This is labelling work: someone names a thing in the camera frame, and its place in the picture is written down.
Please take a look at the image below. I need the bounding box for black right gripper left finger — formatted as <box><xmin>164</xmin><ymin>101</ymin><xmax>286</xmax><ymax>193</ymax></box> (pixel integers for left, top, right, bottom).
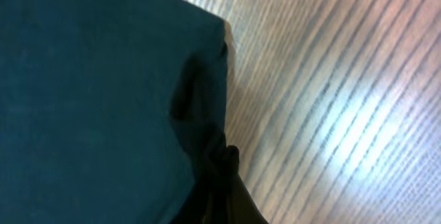
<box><xmin>170</xmin><ymin>182</ymin><xmax>221</xmax><ymax>224</ymax></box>

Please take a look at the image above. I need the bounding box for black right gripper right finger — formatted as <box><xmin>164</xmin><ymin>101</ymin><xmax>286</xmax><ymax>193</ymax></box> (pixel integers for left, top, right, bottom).
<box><xmin>220</xmin><ymin>174</ymin><xmax>268</xmax><ymax>224</ymax></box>

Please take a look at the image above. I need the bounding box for black t-shirt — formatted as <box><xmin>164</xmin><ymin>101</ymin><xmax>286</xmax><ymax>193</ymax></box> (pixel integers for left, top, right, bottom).
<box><xmin>1</xmin><ymin>0</ymin><xmax>227</xmax><ymax>223</ymax></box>

